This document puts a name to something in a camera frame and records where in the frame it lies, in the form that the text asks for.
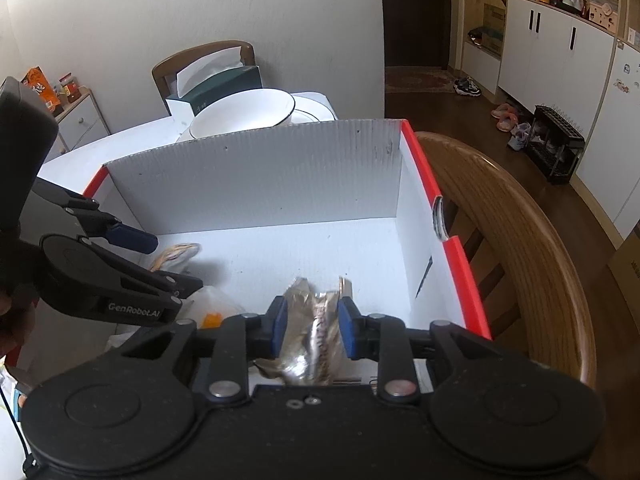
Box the red cardboard box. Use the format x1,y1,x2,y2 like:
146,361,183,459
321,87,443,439
14,118,493,396

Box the white tall cabinet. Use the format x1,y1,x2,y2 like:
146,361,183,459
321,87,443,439
498,0,639,245

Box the person's hand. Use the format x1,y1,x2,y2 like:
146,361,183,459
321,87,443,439
0,292,37,358

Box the dark wooden chair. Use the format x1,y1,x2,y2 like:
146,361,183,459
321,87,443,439
151,40,256,100

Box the red lid jar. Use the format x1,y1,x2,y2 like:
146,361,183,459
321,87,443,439
58,73,81,103

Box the gold foil snack packet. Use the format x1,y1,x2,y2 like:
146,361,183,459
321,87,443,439
254,276,352,386

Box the white bowl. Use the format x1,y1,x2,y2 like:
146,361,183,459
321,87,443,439
189,89,295,139

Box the black shoe rack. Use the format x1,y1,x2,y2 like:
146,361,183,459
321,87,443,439
525,105,586,185

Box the orange snack bag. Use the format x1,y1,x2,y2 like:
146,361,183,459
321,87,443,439
22,66,64,117

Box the green white tissue box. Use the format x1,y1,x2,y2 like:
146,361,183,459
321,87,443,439
164,62,262,131

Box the white sideboard cabinet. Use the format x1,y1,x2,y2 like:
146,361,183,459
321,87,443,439
44,87,111,162

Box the light wooden chair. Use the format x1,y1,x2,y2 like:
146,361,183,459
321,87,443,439
418,132,597,387

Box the stacked white plates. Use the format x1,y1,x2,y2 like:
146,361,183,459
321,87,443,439
178,92,337,142

